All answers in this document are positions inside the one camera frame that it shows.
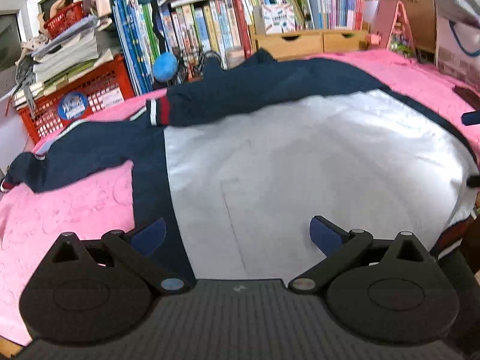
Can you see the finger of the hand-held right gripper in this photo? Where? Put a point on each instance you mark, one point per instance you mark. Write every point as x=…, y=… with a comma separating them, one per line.
x=471, y=118
x=474, y=181

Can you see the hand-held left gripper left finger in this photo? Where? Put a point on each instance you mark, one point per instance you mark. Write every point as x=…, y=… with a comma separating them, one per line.
x=152, y=234

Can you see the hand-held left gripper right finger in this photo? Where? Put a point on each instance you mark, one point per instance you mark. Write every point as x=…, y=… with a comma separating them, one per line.
x=324, y=234

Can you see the navy and white jacket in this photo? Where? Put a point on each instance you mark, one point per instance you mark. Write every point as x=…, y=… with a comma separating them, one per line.
x=300, y=157

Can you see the dark flat object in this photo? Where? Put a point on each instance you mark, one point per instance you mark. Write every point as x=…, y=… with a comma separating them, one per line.
x=467, y=93

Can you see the white paper bag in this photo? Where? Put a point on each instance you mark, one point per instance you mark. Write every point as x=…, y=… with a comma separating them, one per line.
x=455, y=48

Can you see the pink printed blanket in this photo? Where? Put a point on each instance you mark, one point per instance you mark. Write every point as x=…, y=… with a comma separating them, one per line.
x=67, y=210

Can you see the pink toy house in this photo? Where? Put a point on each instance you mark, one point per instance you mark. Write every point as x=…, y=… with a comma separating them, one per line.
x=397, y=26

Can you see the brown cardboard sheet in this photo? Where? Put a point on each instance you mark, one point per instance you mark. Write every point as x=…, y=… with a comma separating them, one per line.
x=420, y=7

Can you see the small pink box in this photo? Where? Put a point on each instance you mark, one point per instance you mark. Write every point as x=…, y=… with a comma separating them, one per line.
x=374, y=39

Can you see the red plastic crate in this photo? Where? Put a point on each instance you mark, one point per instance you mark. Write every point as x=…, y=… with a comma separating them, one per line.
x=108, y=82

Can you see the wooden drawer box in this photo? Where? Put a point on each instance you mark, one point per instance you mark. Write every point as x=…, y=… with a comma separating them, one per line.
x=300, y=42

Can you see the stack of papers and booklets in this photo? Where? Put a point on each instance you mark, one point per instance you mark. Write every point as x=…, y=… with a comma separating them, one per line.
x=71, y=52

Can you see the white printed box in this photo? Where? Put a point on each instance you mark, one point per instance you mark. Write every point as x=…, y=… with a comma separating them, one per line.
x=278, y=18

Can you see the row of colourful books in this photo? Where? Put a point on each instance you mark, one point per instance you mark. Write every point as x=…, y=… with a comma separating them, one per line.
x=225, y=18

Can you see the red plastic basket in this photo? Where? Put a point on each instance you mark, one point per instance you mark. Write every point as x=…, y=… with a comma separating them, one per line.
x=65, y=17

